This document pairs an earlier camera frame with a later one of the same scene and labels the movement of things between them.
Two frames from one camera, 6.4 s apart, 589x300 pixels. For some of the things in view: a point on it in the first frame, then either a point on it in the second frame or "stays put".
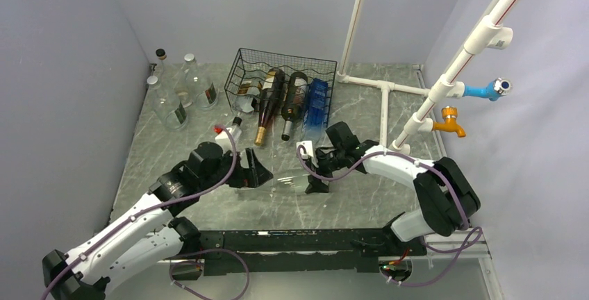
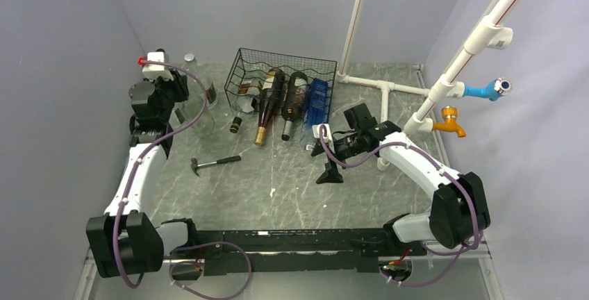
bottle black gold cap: [244, 96] stays put
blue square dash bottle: [317, 112] stays put
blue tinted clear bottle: [285, 182] to [199, 114]
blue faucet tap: [492, 91] stays put
